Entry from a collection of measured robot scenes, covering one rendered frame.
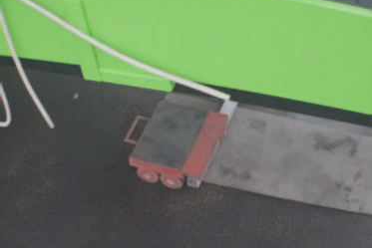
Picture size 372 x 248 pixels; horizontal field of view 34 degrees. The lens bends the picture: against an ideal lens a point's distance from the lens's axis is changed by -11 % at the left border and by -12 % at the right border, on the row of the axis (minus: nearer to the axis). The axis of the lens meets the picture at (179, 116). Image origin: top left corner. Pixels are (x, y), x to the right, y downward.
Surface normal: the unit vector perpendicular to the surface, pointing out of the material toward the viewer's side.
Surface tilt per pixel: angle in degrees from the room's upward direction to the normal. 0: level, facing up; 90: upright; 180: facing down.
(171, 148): 0
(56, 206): 0
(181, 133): 0
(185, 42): 90
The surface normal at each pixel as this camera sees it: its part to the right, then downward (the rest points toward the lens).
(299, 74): -0.36, 0.72
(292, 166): -0.11, -0.67
